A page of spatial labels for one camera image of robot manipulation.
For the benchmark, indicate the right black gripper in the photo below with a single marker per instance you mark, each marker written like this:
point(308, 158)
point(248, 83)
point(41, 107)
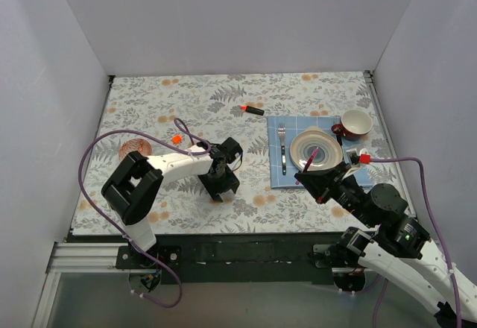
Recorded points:
point(329, 180)

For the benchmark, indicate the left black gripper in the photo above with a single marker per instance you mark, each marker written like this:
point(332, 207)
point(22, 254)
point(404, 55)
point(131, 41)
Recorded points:
point(218, 183)

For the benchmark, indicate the pink pen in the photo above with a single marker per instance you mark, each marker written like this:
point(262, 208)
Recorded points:
point(310, 159)

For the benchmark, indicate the orange highlighter cap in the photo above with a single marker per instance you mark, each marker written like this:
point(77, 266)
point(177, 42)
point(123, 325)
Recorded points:
point(177, 139)

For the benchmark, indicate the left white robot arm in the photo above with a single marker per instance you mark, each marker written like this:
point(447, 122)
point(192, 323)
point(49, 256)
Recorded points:
point(132, 188)

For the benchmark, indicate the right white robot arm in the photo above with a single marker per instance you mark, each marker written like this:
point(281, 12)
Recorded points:
point(400, 250)

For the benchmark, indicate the beige ceramic plate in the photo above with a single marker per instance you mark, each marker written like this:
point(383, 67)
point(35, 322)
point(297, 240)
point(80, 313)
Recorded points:
point(328, 152)

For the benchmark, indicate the blue checkered cloth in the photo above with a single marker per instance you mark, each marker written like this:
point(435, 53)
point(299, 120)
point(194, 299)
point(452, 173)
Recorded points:
point(295, 125)

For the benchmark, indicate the silver fork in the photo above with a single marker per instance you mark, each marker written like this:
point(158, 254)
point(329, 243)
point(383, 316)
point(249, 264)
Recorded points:
point(282, 135)

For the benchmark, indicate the red white cup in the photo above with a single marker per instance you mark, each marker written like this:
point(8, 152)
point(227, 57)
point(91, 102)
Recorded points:
point(353, 125)

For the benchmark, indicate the orange black highlighter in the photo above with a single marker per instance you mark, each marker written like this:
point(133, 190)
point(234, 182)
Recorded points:
point(252, 110)

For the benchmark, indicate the orange patterned bowl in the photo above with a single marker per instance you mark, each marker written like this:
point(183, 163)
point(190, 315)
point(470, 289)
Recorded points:
point(140, 145)

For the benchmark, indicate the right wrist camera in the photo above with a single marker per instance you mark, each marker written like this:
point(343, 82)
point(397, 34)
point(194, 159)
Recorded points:
point(358, 157)

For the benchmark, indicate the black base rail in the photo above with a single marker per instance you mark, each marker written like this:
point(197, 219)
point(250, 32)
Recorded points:
point(245, 258)

